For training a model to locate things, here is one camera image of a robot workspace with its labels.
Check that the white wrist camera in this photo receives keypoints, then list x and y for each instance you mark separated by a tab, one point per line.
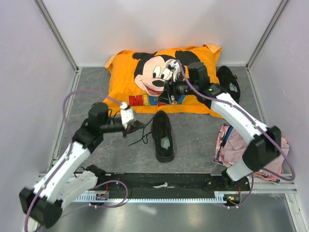
174	67
127	114

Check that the right aluminium frame post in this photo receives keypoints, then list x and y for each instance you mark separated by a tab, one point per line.
267	32

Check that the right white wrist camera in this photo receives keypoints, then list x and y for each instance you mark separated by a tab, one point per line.
174	67

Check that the left aluminium frame post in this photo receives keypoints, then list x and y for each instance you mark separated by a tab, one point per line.
56	33

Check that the orange Mickey Mouse pillow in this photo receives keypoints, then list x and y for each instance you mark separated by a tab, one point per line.
138	78

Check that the black sneaker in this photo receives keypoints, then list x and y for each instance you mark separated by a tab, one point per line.
229	82
162	136

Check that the white tape scrap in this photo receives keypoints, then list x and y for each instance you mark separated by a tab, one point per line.
165	185

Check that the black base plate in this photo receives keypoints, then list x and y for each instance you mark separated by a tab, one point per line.
173	185

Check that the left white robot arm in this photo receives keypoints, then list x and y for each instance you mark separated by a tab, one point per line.
47	199

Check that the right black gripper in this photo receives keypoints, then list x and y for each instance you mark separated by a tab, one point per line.
170	90

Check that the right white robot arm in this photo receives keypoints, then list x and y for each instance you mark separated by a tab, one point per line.
263	142

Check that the aluminium frame post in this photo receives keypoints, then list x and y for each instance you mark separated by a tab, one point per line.
56	33
267	32

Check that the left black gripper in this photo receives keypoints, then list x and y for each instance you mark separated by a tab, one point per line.
135	125

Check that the grey slotted cable duct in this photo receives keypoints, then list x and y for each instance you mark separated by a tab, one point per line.
93	197

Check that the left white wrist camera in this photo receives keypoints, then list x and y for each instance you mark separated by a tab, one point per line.
127	114

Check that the pink crumpled cloth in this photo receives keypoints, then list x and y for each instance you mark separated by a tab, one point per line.
230	147

